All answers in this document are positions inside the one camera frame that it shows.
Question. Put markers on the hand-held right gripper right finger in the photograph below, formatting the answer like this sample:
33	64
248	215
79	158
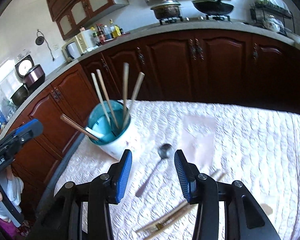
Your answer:
183	177

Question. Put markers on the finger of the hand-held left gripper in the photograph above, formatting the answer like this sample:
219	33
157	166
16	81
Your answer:
27	129

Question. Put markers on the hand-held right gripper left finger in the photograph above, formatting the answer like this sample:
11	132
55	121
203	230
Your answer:
122	177

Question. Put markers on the metal spoon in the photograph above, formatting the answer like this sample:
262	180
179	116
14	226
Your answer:
165	151

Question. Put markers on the floral white utensil holder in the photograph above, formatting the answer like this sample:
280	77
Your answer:
125	142

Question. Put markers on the single dark bamboo chopstick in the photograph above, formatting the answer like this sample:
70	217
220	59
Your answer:
77	127

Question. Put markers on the white ceramic soup spoon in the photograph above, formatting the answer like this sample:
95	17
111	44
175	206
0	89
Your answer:
98	130

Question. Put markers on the dark inner pot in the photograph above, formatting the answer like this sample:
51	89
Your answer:
18	96

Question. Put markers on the person's grey clothing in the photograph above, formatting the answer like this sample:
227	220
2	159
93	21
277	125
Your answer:
11	190

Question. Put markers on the purple rice cooker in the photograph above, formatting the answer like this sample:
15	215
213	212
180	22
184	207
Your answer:
35	76

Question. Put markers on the cream quilted tablecloth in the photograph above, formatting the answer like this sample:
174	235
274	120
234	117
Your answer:
240	142

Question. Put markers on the beige microwave oven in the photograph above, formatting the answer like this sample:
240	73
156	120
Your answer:
77	45

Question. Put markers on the dark sauce bottle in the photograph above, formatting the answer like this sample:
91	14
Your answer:
100	35

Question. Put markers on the brown wooden base cabinets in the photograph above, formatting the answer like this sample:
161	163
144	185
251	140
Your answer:
227	62

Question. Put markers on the clear-capped sauce bottle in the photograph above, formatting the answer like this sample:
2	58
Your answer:
107	33

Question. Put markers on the yellow oil bottle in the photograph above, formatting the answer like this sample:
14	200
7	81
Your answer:
114	30

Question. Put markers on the grey stone countertop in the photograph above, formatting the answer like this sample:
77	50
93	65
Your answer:
140	31

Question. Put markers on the gas stove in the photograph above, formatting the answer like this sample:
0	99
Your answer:
190	19

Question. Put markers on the dark cooking pot with lid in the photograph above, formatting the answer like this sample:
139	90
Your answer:
166	11

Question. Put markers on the black wok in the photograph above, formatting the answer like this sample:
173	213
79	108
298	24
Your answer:
213	8

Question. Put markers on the floral ceramic bowl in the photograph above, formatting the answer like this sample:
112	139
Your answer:
272	25

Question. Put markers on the stack of white bowls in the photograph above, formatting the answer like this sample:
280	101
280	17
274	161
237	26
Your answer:
296	38

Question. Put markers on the white cloth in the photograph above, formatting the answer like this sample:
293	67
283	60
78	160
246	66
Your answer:
272	1

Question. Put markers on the white wall socket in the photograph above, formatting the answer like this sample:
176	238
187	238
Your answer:
56	47

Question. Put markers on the brown wooden wall cabinet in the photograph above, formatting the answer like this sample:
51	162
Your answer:
85	2

